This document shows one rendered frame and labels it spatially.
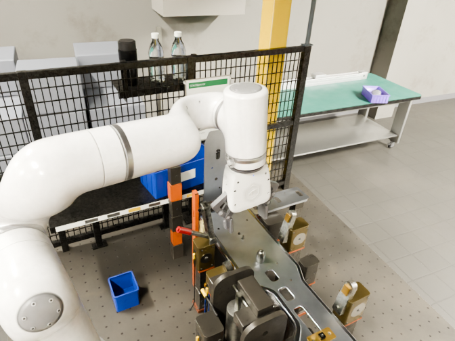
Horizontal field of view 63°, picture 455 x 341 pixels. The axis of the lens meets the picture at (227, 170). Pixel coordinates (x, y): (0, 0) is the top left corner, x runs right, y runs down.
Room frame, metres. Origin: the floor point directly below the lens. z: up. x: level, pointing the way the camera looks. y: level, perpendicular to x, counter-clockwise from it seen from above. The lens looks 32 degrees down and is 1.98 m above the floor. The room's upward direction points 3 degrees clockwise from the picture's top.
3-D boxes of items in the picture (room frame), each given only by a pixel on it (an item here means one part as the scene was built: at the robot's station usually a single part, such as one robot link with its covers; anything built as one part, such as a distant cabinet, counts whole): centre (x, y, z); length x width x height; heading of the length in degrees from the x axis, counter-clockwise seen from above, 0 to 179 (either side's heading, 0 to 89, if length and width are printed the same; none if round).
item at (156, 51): (1.59, 0.33, 1.53); 0.07 x 0.07 x 0.20
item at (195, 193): (1.09, 0.11, 0.95); 0.03 x 0.01 x 0.50; 29
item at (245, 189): (0.67, -0.04, 1.54); 0.10 x 0.07 x 0.11; 121
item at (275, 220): (1.24, -0.22, 0.84); 0.12 x 0.07 x 0.28; 119
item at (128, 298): (1.00, 0.39, 0.74); 0.11 x 0.10 x 0.09; 29
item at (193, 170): (1.41, 0.22, 1.09); 0.30 x 0.17 x 0.13; 127
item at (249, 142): (0.67, -0.03, 1.68); 0.09 x 0.08 x 0.13; 39
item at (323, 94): (3.64, -0.88, 0.39); 2.14 x 0.85 x 0.78; 115
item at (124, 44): (1.53, 0.43, 1.52); 0.07 x 0.07 x 0.18
